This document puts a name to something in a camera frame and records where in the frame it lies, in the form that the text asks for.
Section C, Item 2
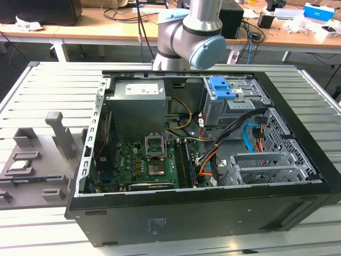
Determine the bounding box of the silver CPU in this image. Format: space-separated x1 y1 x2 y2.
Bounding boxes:
7 159 33 171

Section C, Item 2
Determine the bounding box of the gray power supply unit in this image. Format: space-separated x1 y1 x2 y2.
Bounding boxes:
106 81 168 143

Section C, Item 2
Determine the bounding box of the orange wire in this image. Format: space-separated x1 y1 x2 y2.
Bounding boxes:
198 142 222 178

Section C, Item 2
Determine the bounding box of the black RAM slot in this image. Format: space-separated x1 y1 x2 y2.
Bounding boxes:
173 140 193 188

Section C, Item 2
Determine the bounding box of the CPU socket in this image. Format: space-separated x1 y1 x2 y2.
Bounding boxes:
148 157 166 177

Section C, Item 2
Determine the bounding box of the yellow wire bundle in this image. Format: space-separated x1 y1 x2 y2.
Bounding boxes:
164 96 193 132

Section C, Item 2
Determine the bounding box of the metal disk bay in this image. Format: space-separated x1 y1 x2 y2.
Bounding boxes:
220 152 316 187

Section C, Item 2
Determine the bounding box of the black wire bundle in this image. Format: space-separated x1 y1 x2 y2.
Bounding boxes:
196 106 269 167

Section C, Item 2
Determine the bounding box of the blue cardboard box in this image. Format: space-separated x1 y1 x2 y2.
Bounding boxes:
303 2 336 20

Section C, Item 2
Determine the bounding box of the blue wire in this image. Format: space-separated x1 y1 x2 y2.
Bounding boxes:
242 123 258 154

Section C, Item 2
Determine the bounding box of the crumpled white plastic bag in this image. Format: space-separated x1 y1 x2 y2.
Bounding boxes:
282 14 318 34

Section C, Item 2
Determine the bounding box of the metal socket cover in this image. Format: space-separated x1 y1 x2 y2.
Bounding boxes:
144 132 167 160

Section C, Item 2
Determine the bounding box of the gray parts rack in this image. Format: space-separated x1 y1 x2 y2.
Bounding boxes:
0 111 89 212

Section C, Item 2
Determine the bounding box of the black graphics card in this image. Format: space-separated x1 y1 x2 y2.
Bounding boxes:
128 181 176 191

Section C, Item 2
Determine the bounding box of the black open PC case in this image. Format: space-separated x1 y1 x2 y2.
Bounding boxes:
64 69 341 248

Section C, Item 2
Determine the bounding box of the RAM stick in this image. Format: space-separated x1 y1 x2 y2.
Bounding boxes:
10 178 55 184

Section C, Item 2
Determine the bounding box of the large black box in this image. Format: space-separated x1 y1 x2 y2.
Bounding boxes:
0 0 83 27

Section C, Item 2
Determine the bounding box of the blue plastic latch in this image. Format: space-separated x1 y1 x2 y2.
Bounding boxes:
209 76 237 100

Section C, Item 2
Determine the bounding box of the black desktop computer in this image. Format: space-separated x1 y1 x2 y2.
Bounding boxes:
217 2 245 40

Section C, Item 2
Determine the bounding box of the wooden desk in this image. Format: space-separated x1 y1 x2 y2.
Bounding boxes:
0 0 341 64

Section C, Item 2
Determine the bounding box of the metal drive cage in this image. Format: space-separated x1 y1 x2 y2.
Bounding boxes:
201 76 271 133

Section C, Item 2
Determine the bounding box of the green motherboard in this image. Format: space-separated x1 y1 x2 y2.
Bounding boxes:
94 137 214 192

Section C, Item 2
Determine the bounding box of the blue cable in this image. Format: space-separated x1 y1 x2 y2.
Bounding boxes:
247 25 255 65

